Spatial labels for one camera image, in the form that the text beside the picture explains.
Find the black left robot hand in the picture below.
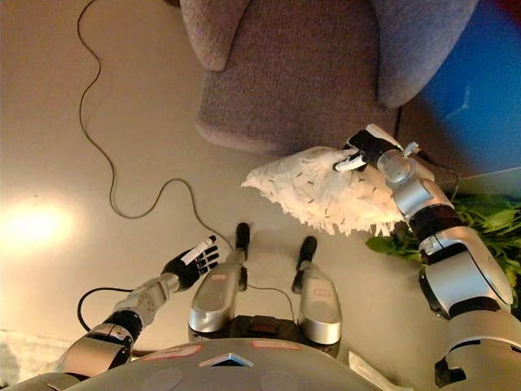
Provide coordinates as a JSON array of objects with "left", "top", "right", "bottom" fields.
[{"left": 160, "top": 235, "right": 221, "bottom": 292}]

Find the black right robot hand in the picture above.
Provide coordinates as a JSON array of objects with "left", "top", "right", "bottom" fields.
[{"left": 332, "top": 125, "right": 403, "bottom": 173}]

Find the white fringed pillow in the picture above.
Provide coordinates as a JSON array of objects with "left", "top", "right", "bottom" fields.
[{"left": 240, "top": 145, "right": 436, "bottom": 238}]

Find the gray fabric armchair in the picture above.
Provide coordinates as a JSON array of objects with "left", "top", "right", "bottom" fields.
[{"left": 177, "top": 0, "right": 479, "bottom": 158}]

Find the silver robot torso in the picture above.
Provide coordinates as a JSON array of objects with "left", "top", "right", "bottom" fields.
[{"left": 0, "top": 314, "right": 392, "bottom": 391}]

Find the silver right robot leg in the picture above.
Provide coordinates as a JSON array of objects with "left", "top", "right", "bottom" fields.
[{"left": 291, "top": 235, "right": 344, "bottom": 344}]

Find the green leafy plant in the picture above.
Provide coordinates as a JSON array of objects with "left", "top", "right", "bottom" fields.
[{"left": 365, "top": 194, "right": 521, "bottom": 288}]

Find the white fluffy rug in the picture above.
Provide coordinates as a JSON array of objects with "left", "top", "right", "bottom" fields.
[{"left": 0, "top": 328, "right": 63, "bottom": 386}]

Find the thin dark floor cable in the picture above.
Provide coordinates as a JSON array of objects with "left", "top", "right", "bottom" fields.
[{"left": 76, "top": 0, "right": 246, "bottom": 254}]

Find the thick black cable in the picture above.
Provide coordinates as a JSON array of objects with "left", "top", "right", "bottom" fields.
[{"left": 77, "top": 286, "right": 136, "bottom": 333}]

